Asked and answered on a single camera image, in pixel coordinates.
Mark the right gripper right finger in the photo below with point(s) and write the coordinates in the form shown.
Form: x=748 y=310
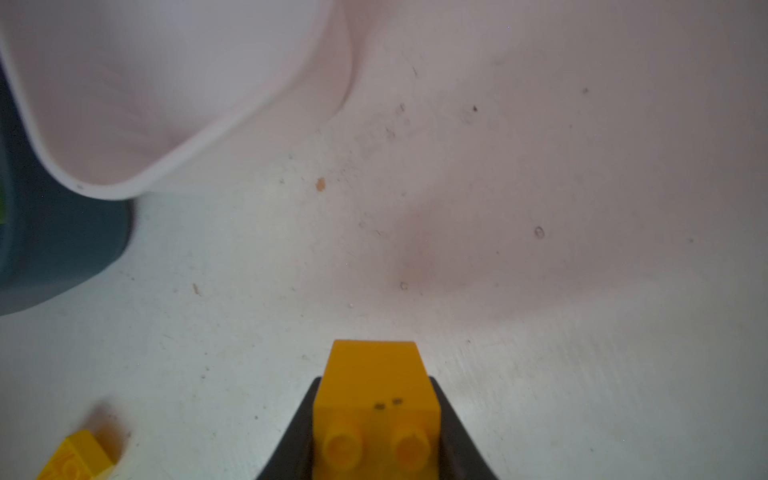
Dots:
x=458 y=456

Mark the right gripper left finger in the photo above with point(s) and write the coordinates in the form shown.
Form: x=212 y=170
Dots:
x=293 y=455

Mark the orange yellow lego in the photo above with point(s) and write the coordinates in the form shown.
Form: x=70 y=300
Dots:
x=79 y=457

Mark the dark teal plastic bin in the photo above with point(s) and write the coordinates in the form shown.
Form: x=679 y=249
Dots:
x=52 y=239

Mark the white plastic bin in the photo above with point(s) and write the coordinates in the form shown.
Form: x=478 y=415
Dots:
x=122 y=98

